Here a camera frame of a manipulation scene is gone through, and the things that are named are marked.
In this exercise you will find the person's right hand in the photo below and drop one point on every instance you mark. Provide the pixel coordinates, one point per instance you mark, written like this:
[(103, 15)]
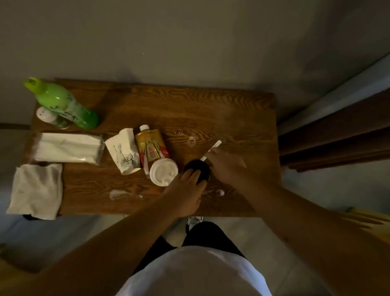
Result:
[(228, 169)]

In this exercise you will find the person's right forearm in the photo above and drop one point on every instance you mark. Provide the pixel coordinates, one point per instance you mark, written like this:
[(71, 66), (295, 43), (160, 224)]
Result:
[(310, 241)]

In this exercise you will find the dark wooden frame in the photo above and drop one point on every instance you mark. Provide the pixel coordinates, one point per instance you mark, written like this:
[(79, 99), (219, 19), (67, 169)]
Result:
[(335, 140)]

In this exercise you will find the yellow pleated fabric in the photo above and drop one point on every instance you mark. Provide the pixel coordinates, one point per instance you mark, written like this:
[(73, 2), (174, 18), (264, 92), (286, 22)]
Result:
[(371, 225)]

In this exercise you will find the white-capped shaker jar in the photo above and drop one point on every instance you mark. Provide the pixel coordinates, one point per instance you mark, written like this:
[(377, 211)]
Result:
[(45, 115)]

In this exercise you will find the white cloth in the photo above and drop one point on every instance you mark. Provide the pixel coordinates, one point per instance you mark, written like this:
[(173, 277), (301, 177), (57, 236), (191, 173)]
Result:
[(36, 190)]

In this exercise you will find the white right shoe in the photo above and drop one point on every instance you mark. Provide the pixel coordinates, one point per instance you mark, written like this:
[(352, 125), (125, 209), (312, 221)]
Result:
[(195, 221)]

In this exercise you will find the white cup lid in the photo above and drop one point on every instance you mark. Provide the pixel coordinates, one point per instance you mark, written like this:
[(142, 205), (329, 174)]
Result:
[(163, 172)]

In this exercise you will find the person's left forearm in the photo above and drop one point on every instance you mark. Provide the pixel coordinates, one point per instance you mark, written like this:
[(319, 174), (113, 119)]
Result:
[(115, 253)]

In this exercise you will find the white tissue pack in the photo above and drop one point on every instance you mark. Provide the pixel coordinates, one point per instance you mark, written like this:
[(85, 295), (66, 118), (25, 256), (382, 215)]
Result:
[(67, 148)]

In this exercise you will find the printed white paper bag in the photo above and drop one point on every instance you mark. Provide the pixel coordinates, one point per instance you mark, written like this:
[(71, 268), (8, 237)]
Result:
[(123, 151)]

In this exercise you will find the white long panel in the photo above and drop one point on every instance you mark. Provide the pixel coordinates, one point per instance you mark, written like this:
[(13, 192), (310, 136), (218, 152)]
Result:
[(335, 94)]

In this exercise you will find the green plastic bottle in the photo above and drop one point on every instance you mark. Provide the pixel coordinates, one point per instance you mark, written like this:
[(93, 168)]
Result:
[(61, 100)]

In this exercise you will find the person's left hand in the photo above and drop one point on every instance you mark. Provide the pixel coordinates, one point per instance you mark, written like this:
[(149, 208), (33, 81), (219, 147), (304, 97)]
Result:
[(184, 198)]

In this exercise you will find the white shirt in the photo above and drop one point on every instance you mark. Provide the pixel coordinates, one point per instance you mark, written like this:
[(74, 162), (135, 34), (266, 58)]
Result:
[(195, 271)]

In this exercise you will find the black round lid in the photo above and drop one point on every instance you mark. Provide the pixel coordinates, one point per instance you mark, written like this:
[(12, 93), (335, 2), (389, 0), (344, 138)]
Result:
[(198, 166)]

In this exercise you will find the yellow drink bottle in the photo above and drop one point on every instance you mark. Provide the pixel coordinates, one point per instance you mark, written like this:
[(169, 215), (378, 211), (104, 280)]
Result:
[(150, 146)]

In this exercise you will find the small white spill blob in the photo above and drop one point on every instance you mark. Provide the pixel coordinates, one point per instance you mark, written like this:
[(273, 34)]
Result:
[(220, 192)]

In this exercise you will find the black trousers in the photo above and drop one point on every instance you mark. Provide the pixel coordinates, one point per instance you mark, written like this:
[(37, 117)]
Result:
[(210, 236)]

